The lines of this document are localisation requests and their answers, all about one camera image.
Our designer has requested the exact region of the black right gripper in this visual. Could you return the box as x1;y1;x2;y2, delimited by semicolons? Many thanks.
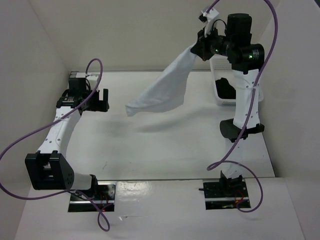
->
190;23;234;61

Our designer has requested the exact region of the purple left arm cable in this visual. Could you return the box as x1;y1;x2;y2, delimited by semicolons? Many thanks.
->
0;58;113;232

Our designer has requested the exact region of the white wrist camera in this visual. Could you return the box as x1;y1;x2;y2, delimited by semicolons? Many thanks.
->
199;6;219;37
69;71;99;89

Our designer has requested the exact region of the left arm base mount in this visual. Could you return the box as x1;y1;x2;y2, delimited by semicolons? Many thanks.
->
68;181;117;213

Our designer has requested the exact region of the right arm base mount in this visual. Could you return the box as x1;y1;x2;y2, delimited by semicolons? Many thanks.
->
198;179;251;210

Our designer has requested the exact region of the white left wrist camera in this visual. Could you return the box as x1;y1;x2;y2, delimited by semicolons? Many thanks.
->
69;71;99;89

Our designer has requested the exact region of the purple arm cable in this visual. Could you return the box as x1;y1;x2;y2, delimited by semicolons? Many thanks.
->
203;0;280;212
0;58;113;232

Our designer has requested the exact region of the white plastic laundry basket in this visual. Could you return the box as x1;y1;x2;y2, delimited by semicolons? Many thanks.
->
209;56;264;108

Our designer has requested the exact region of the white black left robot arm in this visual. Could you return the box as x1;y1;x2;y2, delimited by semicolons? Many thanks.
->
25;73;109;200

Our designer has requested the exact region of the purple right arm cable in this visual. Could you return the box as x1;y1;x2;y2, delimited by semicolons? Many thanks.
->
203;0;280;212

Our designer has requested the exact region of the white skirt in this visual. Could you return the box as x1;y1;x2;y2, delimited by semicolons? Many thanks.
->
125;45;197;117

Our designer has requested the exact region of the black skirt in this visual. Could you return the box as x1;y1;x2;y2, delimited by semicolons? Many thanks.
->
215;77;236;100

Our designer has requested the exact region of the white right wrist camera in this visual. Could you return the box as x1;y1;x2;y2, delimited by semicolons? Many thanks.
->
199;6;219;37

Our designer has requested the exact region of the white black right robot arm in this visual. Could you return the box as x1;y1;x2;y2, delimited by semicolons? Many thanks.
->
190;13;265;157

